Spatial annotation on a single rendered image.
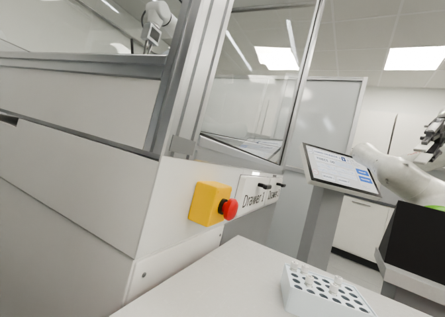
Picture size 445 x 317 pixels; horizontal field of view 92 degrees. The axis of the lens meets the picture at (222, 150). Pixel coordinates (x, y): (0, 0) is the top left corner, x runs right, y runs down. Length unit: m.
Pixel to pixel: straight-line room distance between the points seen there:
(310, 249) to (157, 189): 1.43
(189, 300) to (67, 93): 0.42
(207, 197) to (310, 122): 2.17
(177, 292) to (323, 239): 1.39
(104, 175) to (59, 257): 0.17
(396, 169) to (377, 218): 2.67
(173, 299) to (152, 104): 0.27
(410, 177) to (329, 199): 0.69
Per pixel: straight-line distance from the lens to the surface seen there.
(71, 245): 0.45
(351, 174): 1.67
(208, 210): 0.38
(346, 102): 2.51
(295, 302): 0.41
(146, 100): 0.35
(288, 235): 2.48
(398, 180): 1.03
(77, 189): 0.44
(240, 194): 0.59
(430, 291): 0.92
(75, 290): 0.46
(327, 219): 1.65
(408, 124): 4.18
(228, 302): 0.38
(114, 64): 0.44
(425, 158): 0.93
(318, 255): 1.70
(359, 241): 3.71
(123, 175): 0.35
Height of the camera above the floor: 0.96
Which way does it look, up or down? 2 degrees up
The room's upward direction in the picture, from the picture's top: 14 degrees clockwise
